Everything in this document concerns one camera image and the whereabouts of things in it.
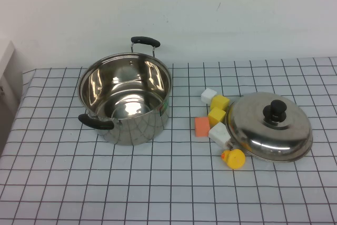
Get stainless steel lid black knob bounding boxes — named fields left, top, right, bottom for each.
left=225, top=92, right=313, bottom=162

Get white cube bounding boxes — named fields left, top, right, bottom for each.
left=201, top=87, right=218, bottom=105

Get orange block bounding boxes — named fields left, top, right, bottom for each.
left=194, top=116, right=211, bottom=138

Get yellow cube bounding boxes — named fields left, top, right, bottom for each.
left=210, top=94, right=231, bottom=111
left=207, top=107, right=227, bottom=124

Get white charger plug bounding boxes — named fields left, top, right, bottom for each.
left=208, top=122, right=235, bottom=150

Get white black-grid tablecloth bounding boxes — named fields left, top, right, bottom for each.
left=0, top=56, right=337, bottom=225

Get yellow rubber duck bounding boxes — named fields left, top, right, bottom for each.
left=220, top=149, right=246, bottom=170

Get white board ledge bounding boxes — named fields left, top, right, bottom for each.
left=0, top=40, right=24, bottom=154

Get stainless steel pot black handles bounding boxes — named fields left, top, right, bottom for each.
left=77, top=36, right=173, bottom=146

